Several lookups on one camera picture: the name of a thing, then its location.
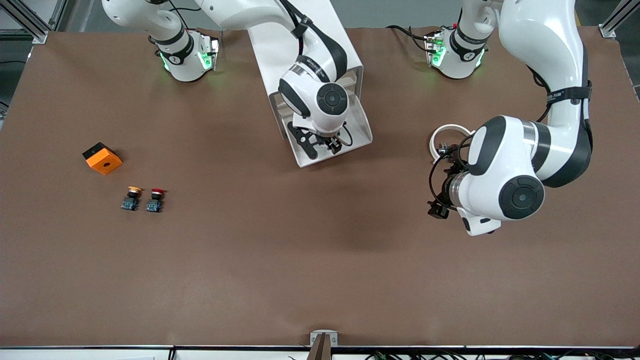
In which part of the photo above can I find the grey metal bracket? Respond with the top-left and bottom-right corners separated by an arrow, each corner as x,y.
309,329 -> 339,347

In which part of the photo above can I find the white table edge rail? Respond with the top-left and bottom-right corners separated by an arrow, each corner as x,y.
0,345 -> 640,360

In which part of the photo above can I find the yellow mushroom push button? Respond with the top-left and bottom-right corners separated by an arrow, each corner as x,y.
120,186 -> 143,212

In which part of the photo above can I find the red mushroom push button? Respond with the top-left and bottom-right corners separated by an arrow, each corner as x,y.
145,188 -> 168,214

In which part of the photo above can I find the aluminium frame profile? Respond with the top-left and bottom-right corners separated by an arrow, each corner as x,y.
599,0 -> 640,40
0,0 -> 68,45

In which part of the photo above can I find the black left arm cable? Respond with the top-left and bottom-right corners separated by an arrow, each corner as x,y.
428,65 -> 553,203

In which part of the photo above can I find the white half-ring pipe clamp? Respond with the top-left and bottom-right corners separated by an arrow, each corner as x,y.
430,123 -> 476,165

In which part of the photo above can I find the black base cable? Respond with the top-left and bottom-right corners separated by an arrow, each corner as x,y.
386,24 -> 432,53

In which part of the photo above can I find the orange square button box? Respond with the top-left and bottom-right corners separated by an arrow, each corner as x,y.
82,142 -> 123,176

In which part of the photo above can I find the brown table cover sheet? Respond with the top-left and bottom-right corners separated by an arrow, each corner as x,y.
0,25 -> 640,348

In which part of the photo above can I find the grey base connector block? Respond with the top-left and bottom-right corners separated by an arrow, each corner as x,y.
197,31 -> 222,71
424,30 -> 447,68

